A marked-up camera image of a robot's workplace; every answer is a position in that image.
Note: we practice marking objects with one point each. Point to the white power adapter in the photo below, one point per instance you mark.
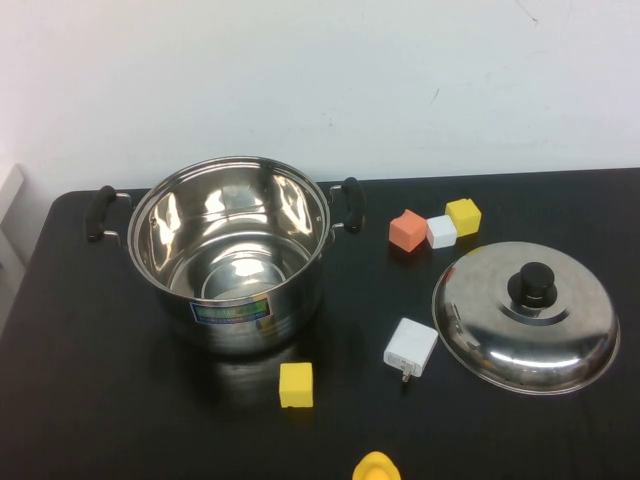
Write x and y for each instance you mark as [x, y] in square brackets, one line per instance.
[410, 344]

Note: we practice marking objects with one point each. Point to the yellow foam cube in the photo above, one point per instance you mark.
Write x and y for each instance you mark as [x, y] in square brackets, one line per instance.
[296, 385]
[465, 216]

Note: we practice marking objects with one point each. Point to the white foam cube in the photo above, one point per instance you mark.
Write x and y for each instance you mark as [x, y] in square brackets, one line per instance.
[442, 231]

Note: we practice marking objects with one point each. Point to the yellow plastic toy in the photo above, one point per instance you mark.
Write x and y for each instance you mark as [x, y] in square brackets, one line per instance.
[375, 469]

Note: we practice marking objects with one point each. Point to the steel lid with black knob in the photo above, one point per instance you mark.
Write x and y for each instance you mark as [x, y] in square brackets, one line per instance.
[500, 340]

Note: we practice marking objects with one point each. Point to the orange foam cube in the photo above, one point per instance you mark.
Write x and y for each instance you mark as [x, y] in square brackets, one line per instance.
[407, 232]

